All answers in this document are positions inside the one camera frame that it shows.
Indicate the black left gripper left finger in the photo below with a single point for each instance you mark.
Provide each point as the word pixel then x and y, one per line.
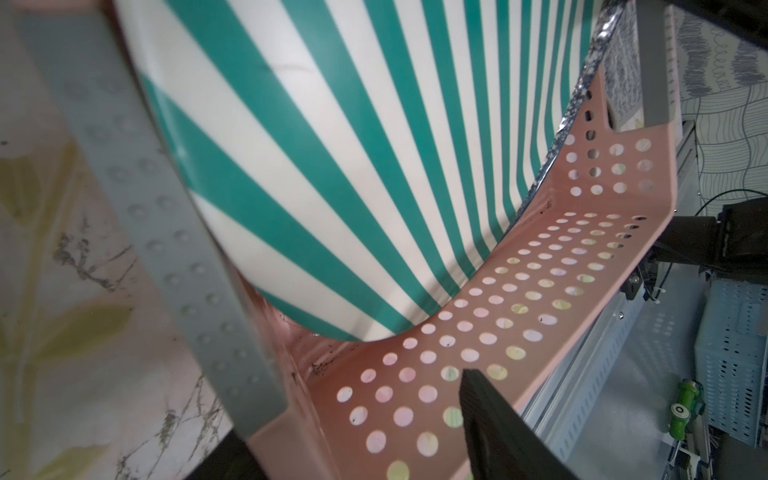
pixel 229 460

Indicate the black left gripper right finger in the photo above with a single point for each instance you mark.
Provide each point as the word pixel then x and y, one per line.
pixel 500 445

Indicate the green white striped plate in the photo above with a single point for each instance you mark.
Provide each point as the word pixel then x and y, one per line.
pixel 358 161

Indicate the pink perforated plastic basket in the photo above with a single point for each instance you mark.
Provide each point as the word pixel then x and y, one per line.
pixel 131 344

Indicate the blue perforated crate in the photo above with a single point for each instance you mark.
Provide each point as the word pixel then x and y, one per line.
pixel 731 358

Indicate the green handled tool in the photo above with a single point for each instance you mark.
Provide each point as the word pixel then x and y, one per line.
pixel 684 408

